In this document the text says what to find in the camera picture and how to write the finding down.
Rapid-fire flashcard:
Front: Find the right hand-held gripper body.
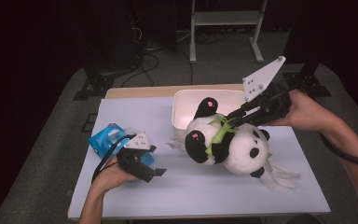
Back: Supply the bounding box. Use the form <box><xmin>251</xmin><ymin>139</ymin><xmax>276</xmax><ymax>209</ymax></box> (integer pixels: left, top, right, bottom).
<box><xmin>241</xmin><ymin>55</ymin><xmax>293</xmax><ymax>128</ymax></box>

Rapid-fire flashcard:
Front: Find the right hand-held gripper cable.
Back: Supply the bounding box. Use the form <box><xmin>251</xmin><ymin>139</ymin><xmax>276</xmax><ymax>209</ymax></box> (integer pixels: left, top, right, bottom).
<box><xmin>273</xmin><ymin>79</ymin><xmax>358</xmax><ymax>171</ymax></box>

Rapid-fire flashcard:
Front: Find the person's left hand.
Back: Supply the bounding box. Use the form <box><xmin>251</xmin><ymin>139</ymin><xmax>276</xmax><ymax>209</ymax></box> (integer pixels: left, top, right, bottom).
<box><xmin>91</xmin><ymin>155</ymin><xmax>140</xmax><ymax>194</ymax></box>

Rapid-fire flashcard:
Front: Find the black floor cable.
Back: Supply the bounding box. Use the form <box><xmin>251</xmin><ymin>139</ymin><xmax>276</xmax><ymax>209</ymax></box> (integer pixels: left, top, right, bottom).
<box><xmin>176</xmin><ymin>48</ymin><xmax>195</xmax><ymax>86</ymax></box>
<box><xmin>120</xmin><ymin>53</ymin><xmax>160</xmax><ymax>88</ymax></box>

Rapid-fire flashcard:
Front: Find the black stand base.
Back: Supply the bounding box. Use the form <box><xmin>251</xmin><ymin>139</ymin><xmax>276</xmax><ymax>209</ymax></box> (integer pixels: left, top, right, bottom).
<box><xmin>73</xmin><ymin>66</ymin><xmax>116</xmax><ymax>102</ymax></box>
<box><xmin>282</xmin><ymin>62</ymin><xmax>333</xmax><ymax>98</ymax></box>

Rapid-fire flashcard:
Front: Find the white table cover sheet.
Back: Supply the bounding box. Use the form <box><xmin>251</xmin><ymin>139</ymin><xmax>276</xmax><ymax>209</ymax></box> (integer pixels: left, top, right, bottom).
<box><xmin>67</xmin><ymin>94</ymin><xmax>332</xmax><ymax>220</ymax></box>

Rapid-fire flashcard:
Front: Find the white metal stand frame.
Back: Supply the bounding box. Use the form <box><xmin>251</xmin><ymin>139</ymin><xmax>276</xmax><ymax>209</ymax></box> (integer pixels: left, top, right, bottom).
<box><xmin>188</xmin><ymin>0</ymin><xmax>269</xmax><ymax>64</ymax></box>

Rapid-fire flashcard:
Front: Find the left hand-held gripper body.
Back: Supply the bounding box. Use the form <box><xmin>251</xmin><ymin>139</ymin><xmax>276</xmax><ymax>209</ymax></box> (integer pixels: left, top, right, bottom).
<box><xmin>116</xmin><ymin>131</ymin><xmax>157</xmax><ymax>184</ymax></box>

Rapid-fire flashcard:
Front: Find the panda plush toy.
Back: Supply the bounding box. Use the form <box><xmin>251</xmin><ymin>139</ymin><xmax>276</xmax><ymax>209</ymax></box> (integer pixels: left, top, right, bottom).
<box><xmin>167</xmin><ymin>96</ymin><xmax>273</xmax><ymax>179</ymax></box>

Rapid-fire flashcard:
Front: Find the white storage bin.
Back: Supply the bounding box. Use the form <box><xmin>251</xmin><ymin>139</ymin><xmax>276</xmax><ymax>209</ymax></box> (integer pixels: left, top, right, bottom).
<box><xmin>171</xmin><ymin>89</ymin><xmax>248</xmax><ymax>139</ymax></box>

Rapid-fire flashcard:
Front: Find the white wet wipe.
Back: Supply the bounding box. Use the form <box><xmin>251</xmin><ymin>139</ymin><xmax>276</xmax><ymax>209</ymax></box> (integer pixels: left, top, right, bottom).
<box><xmin>259</xmin><ymin>160</ymin><xmax>301</xmax><ymax>193</ymax></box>

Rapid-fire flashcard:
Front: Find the left hand-held gripper cable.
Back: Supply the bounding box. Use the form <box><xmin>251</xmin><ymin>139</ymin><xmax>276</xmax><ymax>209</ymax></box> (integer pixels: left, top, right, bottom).
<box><xmin>91</xmin><ymin>133</ymin><xmax>137</xmax><ymax>185</ymax></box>

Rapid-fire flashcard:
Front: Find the hand-held gripper cable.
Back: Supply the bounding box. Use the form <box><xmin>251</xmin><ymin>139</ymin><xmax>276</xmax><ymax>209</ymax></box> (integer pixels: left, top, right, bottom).
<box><xmin>273</xmin><ymin>79</ymin><xmax>358</xmax><ymax>171</ymax></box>
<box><xmin>91</xmin><ymin>133</ymin><xmax>137</xmax><ymax>185</ymax></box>

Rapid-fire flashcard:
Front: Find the person's right hand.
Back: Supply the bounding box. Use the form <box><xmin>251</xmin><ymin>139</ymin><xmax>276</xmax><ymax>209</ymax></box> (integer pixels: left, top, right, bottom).
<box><xmin>264</xmin><ymin>88</ymin><xmax>343</xmax><ymax>133</ymax></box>

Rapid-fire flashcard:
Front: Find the blue wet wipe pack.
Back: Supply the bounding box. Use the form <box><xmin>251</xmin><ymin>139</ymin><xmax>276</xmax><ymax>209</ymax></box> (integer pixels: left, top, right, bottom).
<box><xmin>88</xmin><ymin>122</ymin><xmax>157</xmax><ymax>166</ymax></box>

